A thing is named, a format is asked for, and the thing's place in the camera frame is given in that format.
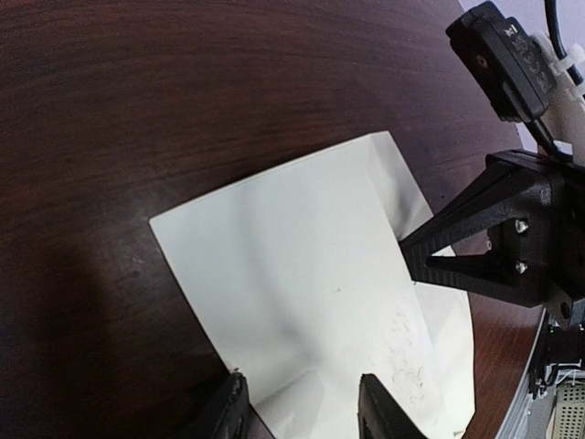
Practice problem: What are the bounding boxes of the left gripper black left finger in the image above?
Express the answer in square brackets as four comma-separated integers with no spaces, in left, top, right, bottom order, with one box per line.
[175,372,250,439]

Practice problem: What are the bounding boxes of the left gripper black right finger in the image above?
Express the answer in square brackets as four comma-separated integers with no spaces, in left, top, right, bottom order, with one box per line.
[357,374,426,439]

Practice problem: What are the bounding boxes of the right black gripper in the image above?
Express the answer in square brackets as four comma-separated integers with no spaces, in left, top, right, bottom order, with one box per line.
[399,153,584,329]

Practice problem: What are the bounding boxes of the cream paper envelope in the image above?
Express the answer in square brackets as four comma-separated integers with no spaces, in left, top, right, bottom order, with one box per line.
[150,132,475,438]

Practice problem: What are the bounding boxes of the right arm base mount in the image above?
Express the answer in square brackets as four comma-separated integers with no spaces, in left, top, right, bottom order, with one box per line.
[527,314,584,400]

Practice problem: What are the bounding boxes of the front aluminium rail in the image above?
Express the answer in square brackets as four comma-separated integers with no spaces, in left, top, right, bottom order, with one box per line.
[495,312,554,439]

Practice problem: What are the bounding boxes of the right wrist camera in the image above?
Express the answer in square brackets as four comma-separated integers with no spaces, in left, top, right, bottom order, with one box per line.
[445,0,585,152]

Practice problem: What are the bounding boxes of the right black camera cable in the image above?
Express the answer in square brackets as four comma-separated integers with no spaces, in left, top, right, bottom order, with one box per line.
[543,0,578,60]

